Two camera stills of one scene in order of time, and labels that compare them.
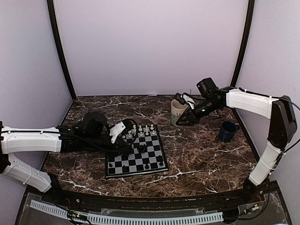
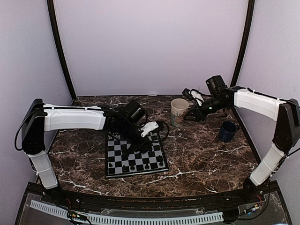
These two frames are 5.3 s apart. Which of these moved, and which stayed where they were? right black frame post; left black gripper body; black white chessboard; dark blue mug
Moved: left black gripper body
Stayed: right black frame post; dark blue mug; black white chessboard
